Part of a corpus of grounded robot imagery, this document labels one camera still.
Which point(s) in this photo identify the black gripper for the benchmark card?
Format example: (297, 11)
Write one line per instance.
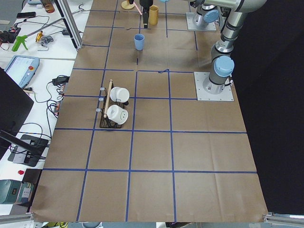
(145, 2)

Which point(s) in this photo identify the light blue plastic cup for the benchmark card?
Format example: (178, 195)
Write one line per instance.
(139, 41)

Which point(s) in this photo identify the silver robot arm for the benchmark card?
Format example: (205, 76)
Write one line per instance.
(205, 14)
(222, 64)

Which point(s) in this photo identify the bamboo chopstick holder cup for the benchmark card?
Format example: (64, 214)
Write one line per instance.
(153, 15)

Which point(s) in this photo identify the wooden mug tree stand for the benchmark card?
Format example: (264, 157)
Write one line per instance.
(127, 5)

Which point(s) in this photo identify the white mug with label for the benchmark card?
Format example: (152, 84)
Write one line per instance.
(119, 94)

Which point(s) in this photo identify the white smiley face mug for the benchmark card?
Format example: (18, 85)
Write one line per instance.
(117, 114)

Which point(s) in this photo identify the black power adapter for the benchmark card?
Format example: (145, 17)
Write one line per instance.
(60, 80)

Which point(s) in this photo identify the black smartphone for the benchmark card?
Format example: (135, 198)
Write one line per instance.
(26, 15)

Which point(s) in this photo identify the teach pendant tablet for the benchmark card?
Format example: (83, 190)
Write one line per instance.
(21, 69)

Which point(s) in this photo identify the black monitor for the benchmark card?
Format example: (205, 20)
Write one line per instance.
(15, 106)

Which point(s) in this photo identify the green box device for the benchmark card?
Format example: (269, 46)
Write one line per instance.
(15, 191)

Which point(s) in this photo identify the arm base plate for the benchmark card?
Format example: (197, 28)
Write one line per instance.
(195, 22)
(207, 91)

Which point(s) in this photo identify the aluminium frame post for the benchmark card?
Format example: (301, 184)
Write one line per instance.
(68, 19)

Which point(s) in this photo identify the black wire mug rack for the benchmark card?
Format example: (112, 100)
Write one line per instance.
(105, 122)

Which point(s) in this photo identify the wooden rack handle rod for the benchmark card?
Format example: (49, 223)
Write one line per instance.
(108, 97)

